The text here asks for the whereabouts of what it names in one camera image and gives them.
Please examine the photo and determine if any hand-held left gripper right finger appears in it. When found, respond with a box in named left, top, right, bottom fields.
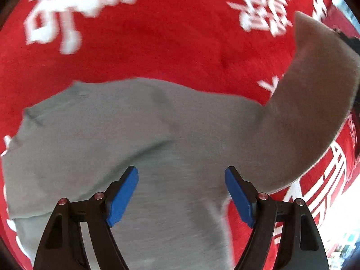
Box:
left=224, top=166, right=329, bottom=270

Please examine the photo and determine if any red printed blanket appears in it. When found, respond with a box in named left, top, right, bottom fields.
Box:
left=0, top=0, right=360, bottom=270

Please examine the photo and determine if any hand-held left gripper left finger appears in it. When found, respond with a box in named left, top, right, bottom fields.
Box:
left=33, top=166, right=139, bottom=270

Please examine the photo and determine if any grey sweater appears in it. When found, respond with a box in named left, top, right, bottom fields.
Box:
left=0, top=11, right=360, bottom=270

